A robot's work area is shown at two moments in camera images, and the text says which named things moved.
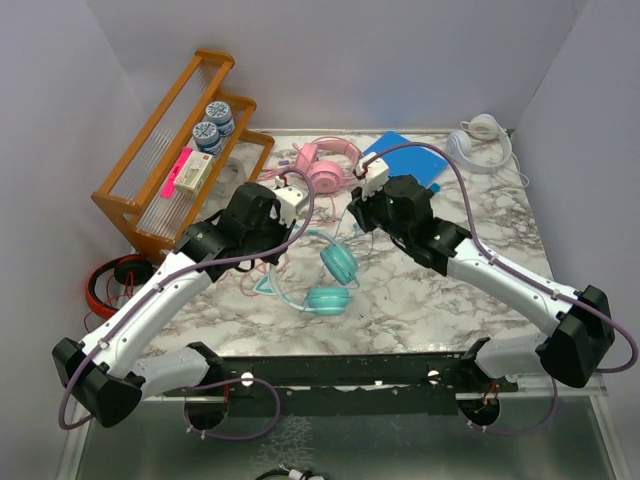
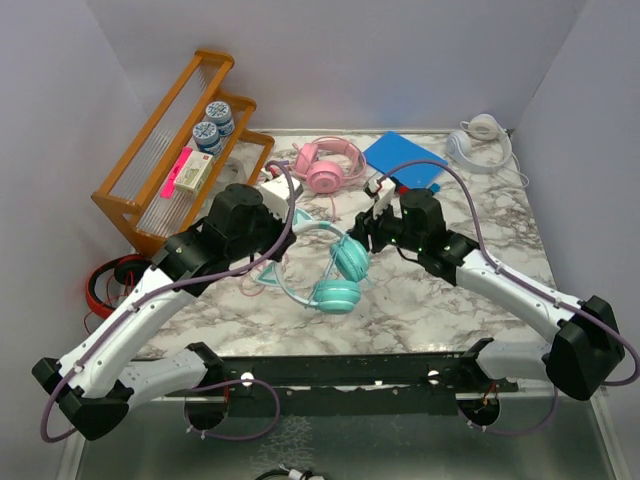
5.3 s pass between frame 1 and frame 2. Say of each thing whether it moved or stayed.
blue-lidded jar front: stayed
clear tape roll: stayed
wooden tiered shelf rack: stayed
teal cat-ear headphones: moved
